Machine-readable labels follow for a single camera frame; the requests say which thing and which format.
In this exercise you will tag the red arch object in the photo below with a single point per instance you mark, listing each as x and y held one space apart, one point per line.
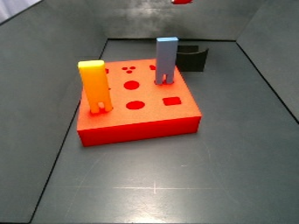
182 1

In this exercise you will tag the red fixture block with holes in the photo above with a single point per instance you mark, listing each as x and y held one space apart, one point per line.
149 110

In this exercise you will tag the yellow arch peg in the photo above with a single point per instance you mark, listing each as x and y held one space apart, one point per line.
96 83

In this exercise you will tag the black curved fixture stand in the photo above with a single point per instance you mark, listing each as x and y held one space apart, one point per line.
192 58

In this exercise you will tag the blue arch peg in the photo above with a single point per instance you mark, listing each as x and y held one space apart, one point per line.
166 58

